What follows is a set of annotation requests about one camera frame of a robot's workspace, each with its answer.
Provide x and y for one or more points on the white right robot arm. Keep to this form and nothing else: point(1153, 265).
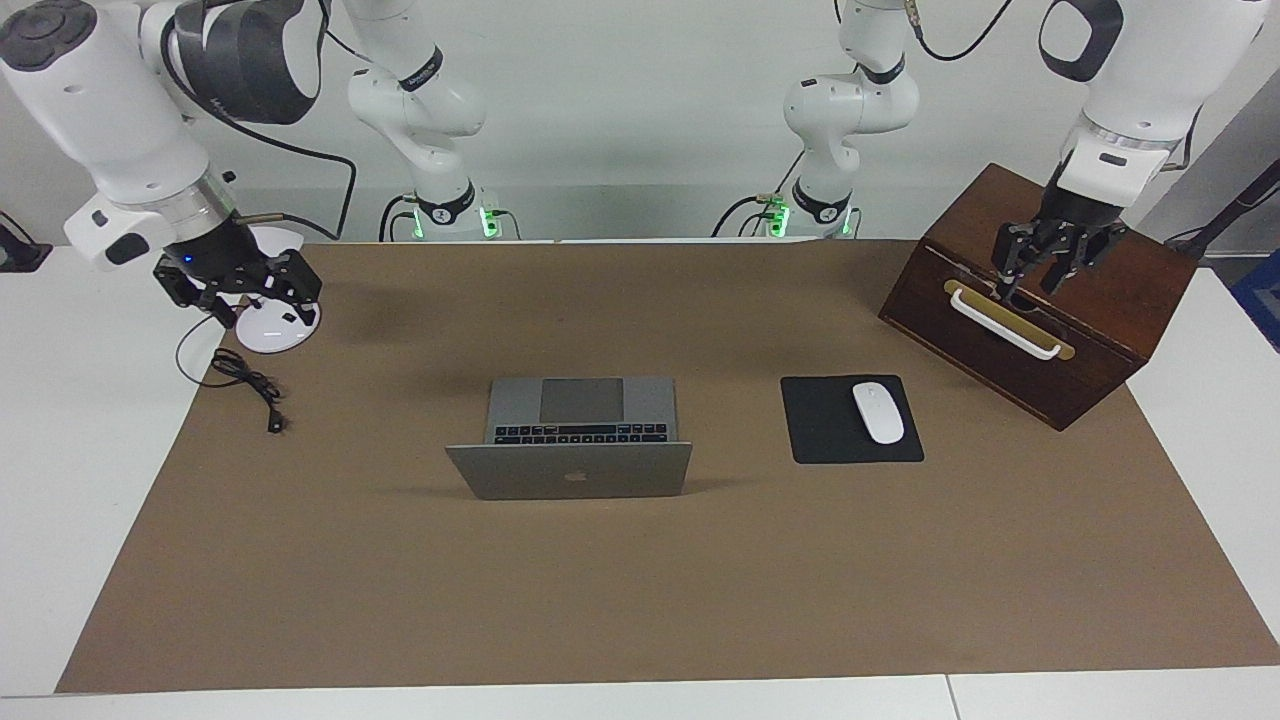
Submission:
point(100, 100)

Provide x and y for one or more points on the white computer mouse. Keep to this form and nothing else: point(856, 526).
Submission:
point(878, 412)

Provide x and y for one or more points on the grey laptop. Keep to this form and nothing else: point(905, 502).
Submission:
point(570, 470)

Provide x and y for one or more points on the blue background object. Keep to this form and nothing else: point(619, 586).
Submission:
point(1262, 295)

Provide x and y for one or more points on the black background device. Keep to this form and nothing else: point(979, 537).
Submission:
point(20, 252)

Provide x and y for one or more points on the brown table mat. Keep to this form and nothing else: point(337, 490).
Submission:
point(600, 600)

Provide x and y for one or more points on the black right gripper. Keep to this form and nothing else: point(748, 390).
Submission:
point(215, 260)

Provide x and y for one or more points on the dark wooden box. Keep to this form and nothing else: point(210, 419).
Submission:
point(1120, 300)

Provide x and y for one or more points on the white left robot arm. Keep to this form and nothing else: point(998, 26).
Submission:
point(1140, 70)

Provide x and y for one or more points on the black background pole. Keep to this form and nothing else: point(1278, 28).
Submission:
point(1235, 205)

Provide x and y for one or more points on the black mouse pad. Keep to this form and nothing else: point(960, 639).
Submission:
point(820, 430)

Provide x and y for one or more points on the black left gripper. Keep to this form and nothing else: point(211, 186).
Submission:
point(1070, 222)

